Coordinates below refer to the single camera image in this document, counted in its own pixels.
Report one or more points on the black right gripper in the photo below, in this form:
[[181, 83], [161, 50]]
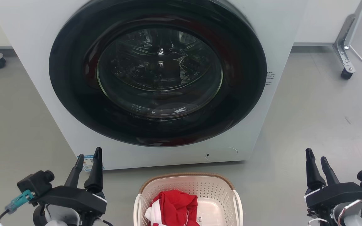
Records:
[[341, 194]]

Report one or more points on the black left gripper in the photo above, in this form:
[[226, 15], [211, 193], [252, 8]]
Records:
[[74, 199]]

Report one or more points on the white perforated laundry basket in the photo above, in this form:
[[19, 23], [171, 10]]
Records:
[[209, 188]]

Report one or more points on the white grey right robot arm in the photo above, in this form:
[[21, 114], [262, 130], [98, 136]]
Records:
[[353, 215]]

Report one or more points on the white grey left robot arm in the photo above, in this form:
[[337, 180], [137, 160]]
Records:
[[58, 218]]

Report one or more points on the white printed label sticker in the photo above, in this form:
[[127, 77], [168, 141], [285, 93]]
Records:
[[199, 219]]

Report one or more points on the blue energy label sticker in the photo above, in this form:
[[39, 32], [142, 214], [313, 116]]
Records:
[[88, 164]]

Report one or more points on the white garment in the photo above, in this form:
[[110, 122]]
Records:
[[152, 213]]

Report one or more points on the black round washer door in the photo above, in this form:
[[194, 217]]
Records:
[[74, 94]]

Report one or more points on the red garment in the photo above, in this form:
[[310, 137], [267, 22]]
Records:
[[176, 205]]

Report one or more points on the round white filter cover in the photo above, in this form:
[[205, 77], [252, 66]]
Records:
[[223, 154]]

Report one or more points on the white front-load washing machine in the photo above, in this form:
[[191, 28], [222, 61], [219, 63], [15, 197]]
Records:
[[27, 62]]

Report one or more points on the tall grey metal stand leg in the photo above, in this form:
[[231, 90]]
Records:
[[344, 37]]

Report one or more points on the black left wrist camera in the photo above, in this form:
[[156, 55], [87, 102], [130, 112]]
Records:
[[35, 183]]

